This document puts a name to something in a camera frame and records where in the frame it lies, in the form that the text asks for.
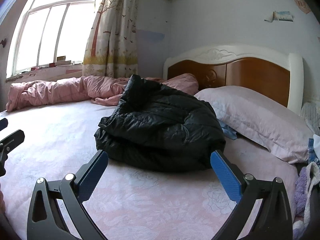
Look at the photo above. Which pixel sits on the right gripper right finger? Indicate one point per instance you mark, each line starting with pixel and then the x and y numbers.
pixel 273 221

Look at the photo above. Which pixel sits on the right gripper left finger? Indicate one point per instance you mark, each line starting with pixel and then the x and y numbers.
pixel 45 220

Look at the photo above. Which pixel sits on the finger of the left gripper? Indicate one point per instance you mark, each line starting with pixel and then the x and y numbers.
pixel 3 123

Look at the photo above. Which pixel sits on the black puffer jacket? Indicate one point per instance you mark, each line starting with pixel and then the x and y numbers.
pixel 160 129

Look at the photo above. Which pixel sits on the purple plush clothing pile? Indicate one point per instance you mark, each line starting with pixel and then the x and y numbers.
pixel 307 185

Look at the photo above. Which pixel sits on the person's left hand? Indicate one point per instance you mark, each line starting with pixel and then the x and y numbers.
pixel 2 202

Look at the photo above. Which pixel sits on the pink floral bed sheet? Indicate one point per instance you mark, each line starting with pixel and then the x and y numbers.
pixel 128 203

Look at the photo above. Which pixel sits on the books on windowsill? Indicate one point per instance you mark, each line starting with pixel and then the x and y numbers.
pixel 60 61

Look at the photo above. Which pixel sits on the blue cloth by pillow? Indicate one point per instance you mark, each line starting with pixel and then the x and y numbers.
pixel 228 131

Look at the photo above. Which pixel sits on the pink pillow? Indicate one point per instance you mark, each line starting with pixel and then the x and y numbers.
pixel 261 120

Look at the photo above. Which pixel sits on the pink duvet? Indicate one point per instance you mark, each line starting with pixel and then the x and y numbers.
pixel 101 90

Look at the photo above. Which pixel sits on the white framed window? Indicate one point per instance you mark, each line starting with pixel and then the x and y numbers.
pixel 48 29

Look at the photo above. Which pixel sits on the tree print curtain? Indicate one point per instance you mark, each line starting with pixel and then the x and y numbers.
pixel 111 48

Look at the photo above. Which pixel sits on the wooden white headboard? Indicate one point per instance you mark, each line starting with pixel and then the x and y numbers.
pixel 276 75

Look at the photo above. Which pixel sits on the wall mounted lamp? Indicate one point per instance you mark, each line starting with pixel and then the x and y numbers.
pixel 3 42

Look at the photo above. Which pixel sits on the paper pictures on wall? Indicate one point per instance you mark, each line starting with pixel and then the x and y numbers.
pixel 282 10

